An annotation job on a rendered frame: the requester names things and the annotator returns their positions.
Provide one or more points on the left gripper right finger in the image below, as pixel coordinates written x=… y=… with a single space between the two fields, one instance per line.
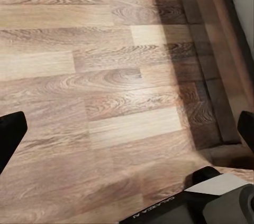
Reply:
x=246 y=128

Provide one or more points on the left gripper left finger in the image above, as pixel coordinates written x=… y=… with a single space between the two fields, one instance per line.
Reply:
x=12 y=129

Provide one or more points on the bed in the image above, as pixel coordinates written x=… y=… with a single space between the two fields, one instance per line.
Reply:
x=223 y=34

